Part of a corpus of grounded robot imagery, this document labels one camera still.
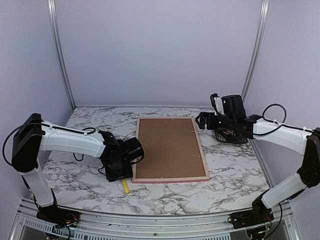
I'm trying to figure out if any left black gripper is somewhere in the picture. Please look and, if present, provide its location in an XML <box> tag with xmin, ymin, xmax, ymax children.
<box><xmin>104</xmin><ymin>160</ymin><xmax>134</xmax><ymax>183</ymax></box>

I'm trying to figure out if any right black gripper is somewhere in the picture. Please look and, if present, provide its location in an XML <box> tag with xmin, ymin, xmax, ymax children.
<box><xmin>195</xmin><ymin>112</ymin><xmax>236</xmax><ymax>132</ymax></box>

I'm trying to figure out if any yellow handled screwdriver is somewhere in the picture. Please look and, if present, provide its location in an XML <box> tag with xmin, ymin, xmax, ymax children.
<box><xmin>121</xmin><ymin>179</ymin><xmax>130</xmax><ymax>194</ymax></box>

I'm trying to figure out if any pink wooden picture frame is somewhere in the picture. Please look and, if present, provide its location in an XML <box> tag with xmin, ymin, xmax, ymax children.
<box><xmin>132</xmin><ymin>117</ymin><xmax>210</xmax><ymax>184</ymax></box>

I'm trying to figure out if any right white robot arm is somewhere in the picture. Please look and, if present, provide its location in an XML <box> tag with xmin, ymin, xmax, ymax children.
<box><xmin>195</xmin><ymin>93</ymin><xmax>320</xmax><ymax>224</ymax></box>

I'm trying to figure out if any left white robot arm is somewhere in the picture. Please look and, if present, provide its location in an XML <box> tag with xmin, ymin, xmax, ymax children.
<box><xmin>3</xmin><ymin>113</ymin><xmax>145</xmax><ymax>223</ymax></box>

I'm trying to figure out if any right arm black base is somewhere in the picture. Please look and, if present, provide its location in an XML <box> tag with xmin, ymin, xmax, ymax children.
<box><xmin>227</xmin><ymin>209</ymin><xmax>274</xmax><ymax>229</ymax></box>

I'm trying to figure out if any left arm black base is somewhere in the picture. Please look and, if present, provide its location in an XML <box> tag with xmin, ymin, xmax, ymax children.
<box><xmin>36</xmin><ymin>205</ymin><xmax>80</xmax><ymax>228</ymax></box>

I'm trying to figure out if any black patterned tray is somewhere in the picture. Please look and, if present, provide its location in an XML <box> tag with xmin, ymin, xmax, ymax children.
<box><xmin>214</xmin><ymin>129</ymin><xmax>248</xmax><ymax>144</ymax></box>

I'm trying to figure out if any right aluminium corner post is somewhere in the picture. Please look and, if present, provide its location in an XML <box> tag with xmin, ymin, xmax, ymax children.
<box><xmin>241</xmin><ymin>0</ymin><xmax>270</xmax><ymax>103</ymax></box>

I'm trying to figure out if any aluminium corner post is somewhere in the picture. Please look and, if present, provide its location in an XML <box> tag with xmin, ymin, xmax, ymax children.
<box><xmin>241</xmin><ymin>0</ymin><xmax>270</xmax><ymax>103</ymax></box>
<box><xmin>47</xmin><ymin>0</ymin><xmax>76</xmax><ymax>111</ymax></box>

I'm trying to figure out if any aluminium front rail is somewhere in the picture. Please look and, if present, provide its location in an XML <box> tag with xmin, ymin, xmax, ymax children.
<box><xmin>8</xmin><ymin>198</ymin><xmax>301</xmax><ymax>240</ymax></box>

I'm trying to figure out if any left aluminium corner post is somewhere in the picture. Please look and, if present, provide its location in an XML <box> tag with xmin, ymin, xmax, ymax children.
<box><xmin>47</xmin><ymin>0</ymin><xmax>76</xmax><ymax>111</ymax></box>

